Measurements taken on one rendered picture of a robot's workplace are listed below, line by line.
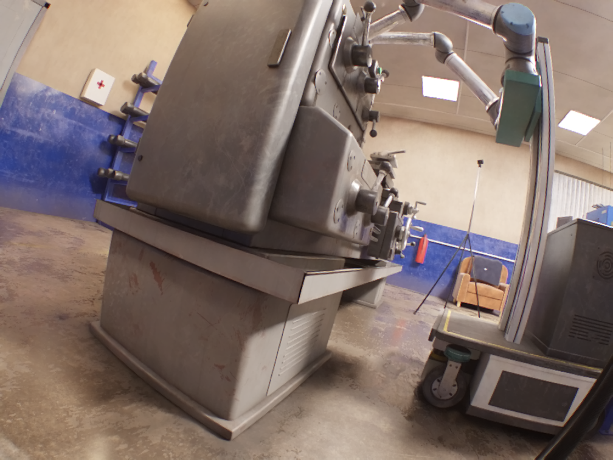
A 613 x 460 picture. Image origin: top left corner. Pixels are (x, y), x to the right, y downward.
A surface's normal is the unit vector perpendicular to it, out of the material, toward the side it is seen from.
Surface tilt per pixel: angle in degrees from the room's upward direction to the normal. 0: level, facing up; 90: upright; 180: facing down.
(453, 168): 90
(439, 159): 90
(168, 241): 90
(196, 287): 90
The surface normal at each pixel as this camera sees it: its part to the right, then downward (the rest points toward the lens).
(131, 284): -0.37, -0.11
